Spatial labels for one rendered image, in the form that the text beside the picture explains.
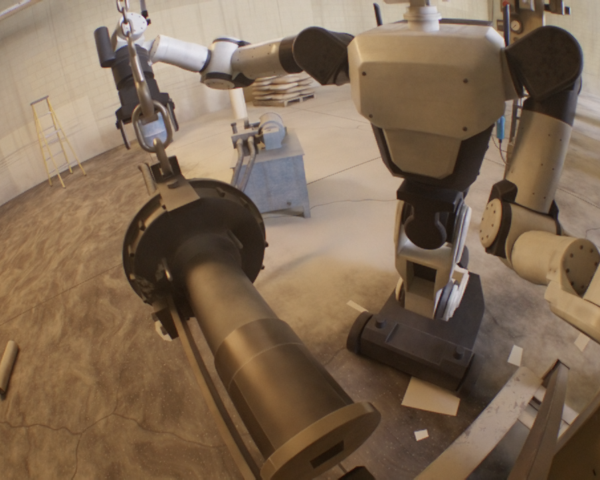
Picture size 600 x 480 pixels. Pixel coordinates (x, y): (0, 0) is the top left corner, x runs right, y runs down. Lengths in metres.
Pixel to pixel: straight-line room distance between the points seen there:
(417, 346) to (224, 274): 0.98
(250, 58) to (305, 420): 0.69
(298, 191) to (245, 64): 1.63
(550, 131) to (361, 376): 1.21
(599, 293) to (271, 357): 0.32
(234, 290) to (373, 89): 0.38
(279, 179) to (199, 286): 1.82
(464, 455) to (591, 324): 0.91
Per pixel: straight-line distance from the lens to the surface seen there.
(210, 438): 1.42
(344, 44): 0.60
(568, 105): 0.52
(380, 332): 1.30
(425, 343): 1.31
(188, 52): 0.79
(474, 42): 0.49
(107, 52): 0.73
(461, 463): 1.14
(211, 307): 0.42
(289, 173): 2.22
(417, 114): 0.51
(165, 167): 0.54
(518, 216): 0.49
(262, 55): 0.72
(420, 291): 0.93
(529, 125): 0.51
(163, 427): 1.54
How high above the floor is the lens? 1.25
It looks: 35 degrees down
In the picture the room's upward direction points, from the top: 9 degrees counter-clockwise
